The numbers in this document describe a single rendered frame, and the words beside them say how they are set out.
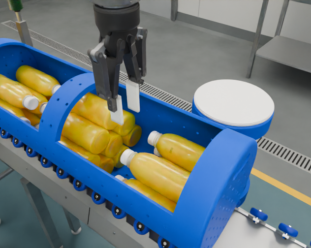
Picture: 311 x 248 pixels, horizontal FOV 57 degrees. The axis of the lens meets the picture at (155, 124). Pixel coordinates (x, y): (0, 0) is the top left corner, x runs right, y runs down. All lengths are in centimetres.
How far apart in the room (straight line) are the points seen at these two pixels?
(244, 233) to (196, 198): 31
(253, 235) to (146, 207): 34
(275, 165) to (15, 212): 185
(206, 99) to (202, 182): 54
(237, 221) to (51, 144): 52
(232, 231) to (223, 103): 43
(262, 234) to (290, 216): 127
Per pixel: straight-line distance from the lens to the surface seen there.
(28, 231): 201
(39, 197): 148
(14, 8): 161
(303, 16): 389
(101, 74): 50
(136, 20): 49
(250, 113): 100
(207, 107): 99
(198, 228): 55
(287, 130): 272
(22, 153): 106
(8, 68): 115
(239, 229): 83
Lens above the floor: 162
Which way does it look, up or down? 40 degrees down
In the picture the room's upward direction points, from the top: straight up
